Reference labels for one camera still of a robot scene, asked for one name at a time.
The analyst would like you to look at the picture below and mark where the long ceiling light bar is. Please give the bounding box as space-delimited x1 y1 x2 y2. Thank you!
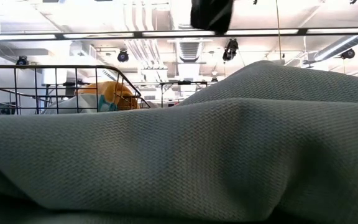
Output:
0 27 358 40

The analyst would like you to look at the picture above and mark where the black wire basket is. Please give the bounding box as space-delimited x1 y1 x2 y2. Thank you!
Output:
0 82 143 115
0 64 151 115

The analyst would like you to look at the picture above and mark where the thin hanging cable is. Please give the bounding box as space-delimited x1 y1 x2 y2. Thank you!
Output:
274 0 283 60

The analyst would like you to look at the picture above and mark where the ceiling air vent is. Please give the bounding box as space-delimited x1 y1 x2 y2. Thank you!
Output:
178 41 204 63

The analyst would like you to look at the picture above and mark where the light blue microfiber towel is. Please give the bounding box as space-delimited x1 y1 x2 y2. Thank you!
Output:
178 60 358 105
44 93 118 114
0 98 358 224

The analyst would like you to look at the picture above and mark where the silver ventilation duct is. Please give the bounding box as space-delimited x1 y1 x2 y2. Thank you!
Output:
314 33 358 62

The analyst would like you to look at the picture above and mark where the yellow-orange microfiber towel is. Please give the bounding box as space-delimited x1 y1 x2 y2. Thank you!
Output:
78 80 140 111

